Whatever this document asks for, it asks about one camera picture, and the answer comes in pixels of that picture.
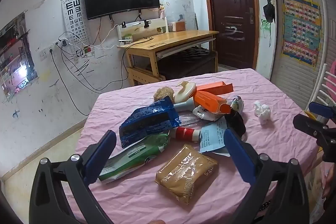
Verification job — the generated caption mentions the red white tube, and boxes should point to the red white tube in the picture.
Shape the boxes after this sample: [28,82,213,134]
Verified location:
[169,126,201,142]

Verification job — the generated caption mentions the green white packet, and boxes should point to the green white packet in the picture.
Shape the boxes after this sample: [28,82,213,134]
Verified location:
[98,133,171,185]

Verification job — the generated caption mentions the pink chair cushion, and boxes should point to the pink chair cushion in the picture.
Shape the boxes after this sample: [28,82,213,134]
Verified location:
[329,61,336,93]

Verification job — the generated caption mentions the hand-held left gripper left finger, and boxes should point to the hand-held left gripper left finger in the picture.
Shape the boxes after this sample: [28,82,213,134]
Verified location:
[29,130,117,224]

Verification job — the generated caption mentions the brown biscuit packet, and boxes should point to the brown biscuit packet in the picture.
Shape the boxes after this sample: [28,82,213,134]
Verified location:
[155,144,219,206]

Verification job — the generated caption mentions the cream plastic dome lid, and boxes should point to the cream plastic dome lid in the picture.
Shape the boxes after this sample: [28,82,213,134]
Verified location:
[172,80,197,104]

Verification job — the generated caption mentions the black hanging bag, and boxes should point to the black hanging bag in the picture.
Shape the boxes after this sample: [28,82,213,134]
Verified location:
[262,1,276,24]

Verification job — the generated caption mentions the white wall sockets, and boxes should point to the white wall sockets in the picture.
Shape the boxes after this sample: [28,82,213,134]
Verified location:
[39,40,70,59]

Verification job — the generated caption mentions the wooden desk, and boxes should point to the wooden desk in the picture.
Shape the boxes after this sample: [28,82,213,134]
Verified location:
[117,29,219,86]

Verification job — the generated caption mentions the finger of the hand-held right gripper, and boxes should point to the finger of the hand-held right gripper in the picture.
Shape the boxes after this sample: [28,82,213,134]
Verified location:
[293,114,336,141]
[308,102,336,120]

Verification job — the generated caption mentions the wall mirror panel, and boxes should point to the wall mirror panel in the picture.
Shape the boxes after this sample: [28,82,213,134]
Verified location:
[0,12,38,102]

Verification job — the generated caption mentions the long orange box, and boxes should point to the long orange box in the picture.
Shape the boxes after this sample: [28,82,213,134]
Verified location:
[196,81,234,96]

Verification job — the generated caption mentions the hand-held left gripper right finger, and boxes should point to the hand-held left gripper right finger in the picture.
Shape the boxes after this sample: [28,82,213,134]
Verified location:
[224,128,310,224]

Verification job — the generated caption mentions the white printed wrapper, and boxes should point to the white printed wrapper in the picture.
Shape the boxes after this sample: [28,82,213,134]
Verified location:
[193,105,229,121]

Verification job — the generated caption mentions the pink tablecloth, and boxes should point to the pink tablecloth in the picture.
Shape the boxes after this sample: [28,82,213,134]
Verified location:
[60,68,328,224]

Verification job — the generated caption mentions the person's right forearm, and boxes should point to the person's right forearm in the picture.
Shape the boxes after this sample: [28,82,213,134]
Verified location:
[322,168,335,199]

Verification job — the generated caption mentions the clear plastic sleeve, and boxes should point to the clear plastic sleeve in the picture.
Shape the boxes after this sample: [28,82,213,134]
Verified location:
[180,112,205,127]

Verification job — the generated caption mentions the blue snack bag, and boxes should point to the blue snack bag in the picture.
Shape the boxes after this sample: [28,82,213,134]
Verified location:
[119,96,181,149]

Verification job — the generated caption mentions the orange carton with white label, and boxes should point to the orange carton with white label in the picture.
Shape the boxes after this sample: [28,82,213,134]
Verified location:
[193,90,232,114]

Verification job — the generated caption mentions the colourful chart poster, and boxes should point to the colourful chart poster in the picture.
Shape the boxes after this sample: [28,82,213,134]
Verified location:
[281,0,321,67]

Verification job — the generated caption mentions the black tufted ottoman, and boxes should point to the black tufted ottoman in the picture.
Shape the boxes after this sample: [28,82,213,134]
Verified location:
[157,47,218,80]

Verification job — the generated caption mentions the white eye chart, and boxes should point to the white eye chart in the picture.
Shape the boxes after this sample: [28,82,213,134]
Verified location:
[61,0,92,56]

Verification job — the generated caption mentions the tan fibre ball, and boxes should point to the tan fibre ball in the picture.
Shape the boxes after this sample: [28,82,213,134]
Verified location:
[153,87,175,102]

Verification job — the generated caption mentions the black power cable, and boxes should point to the black power cable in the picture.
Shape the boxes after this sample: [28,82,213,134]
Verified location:
[49,49,91,116]
[59,32,158,91]

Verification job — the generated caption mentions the light blue paper sheet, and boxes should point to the light blue paper sheet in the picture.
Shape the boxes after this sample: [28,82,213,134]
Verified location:
[199,116,231,157]

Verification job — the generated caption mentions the white tissue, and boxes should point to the white tissue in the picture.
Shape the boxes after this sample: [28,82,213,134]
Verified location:
[253,100,271,125]

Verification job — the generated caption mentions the black bag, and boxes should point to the black bag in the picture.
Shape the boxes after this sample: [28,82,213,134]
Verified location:
[224,110,247,139]
[262,1,276,24]

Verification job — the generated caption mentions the white desk shelf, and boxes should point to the white desk shelf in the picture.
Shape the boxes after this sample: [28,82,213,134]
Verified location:
[117,17,168,42]

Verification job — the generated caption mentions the small green white wrapper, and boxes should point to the small green white wrapper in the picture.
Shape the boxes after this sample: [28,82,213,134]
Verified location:
[231,97,244,112]

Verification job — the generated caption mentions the white cable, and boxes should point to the white cable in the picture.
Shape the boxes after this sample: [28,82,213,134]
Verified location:
[68,26,120,49]

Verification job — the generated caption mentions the grey-blue plastic cylinder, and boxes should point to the grey-blue plastic cylinder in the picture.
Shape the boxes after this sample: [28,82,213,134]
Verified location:
[173,98,196,112]

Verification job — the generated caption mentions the dark brown door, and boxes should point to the dark brown door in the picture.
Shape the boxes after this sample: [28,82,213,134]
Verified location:
[200,0,263,72]

